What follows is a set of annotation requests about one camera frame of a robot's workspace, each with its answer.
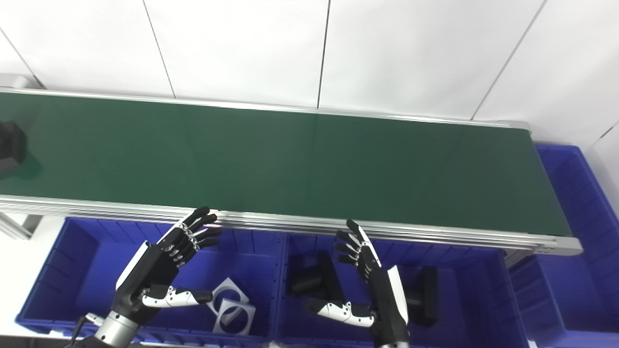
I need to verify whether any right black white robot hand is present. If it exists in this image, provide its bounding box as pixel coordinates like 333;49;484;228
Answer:
306;219;411;346

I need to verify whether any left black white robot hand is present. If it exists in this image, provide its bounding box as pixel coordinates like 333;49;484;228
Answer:
112;206;223;324

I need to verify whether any black cylinder block part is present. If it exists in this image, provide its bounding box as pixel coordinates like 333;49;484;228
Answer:
404;266;440;327
0;121;28;177
289;252;346;303

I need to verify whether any blue plastic bin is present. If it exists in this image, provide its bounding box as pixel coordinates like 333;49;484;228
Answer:
15;216;286;345
273;233;530;348
508;144;619;348

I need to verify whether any aluminium conveyor leg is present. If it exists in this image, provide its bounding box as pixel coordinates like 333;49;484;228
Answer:
0;213;44;240

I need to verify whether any green conveyor belt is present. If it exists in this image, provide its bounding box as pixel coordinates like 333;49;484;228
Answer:
0;87;583;257

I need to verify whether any grey conveyor end cap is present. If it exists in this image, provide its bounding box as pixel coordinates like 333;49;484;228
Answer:
0;72;45;90

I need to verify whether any white square plate with hole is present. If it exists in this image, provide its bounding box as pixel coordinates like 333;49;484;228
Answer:
207;277;251;315
213;299;257;336

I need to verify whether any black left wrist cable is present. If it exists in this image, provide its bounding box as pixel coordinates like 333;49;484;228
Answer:
65;313;104;348

